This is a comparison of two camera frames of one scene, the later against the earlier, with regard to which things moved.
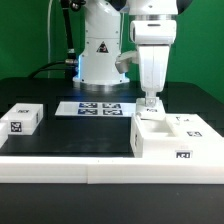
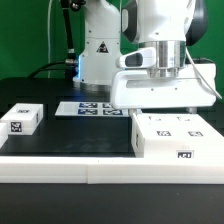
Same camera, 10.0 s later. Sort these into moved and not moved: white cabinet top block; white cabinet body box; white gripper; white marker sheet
Moved: white gripper
Not moved: white cabinet body box; white cabinet top block; white marker sheet
